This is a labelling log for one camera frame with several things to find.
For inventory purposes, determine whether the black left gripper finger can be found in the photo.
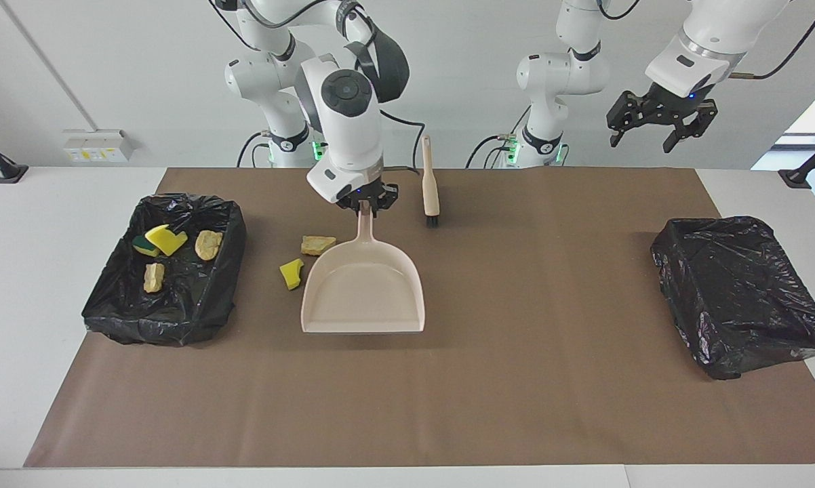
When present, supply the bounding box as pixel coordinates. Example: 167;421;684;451
606;90;652;148
663;100;718;153

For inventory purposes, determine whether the beige hand brush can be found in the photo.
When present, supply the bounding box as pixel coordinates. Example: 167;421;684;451
422;135;441;228

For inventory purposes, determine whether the pale pink plastic dustpan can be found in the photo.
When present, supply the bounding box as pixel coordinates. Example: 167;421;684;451
301;203;426;334

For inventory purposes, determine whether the black bag lined bin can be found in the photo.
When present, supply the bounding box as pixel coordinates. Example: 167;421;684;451
82;193;247;346
650;216;815;380

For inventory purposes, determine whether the black clamp stand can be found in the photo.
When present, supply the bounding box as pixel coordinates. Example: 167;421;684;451
778;131;815;189
0;130;28;184

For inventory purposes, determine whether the brown table mat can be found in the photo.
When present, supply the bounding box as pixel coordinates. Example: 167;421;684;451
24;167;815;468

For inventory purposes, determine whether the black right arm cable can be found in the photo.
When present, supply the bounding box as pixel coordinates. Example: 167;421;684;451
207;0;426;177

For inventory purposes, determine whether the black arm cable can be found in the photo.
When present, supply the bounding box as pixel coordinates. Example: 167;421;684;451
597;0;815;81
207;0;426;177

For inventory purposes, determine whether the black base cable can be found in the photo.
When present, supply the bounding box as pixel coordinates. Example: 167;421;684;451
237;131;273;168
465;105;532;168

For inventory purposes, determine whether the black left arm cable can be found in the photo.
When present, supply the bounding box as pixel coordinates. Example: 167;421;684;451
597;0;815;81

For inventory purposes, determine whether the white wall socket box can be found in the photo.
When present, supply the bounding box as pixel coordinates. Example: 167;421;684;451
63;130;136;163

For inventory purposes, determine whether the white wall cable duct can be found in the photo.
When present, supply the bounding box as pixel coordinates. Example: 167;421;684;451
0;0;100;133

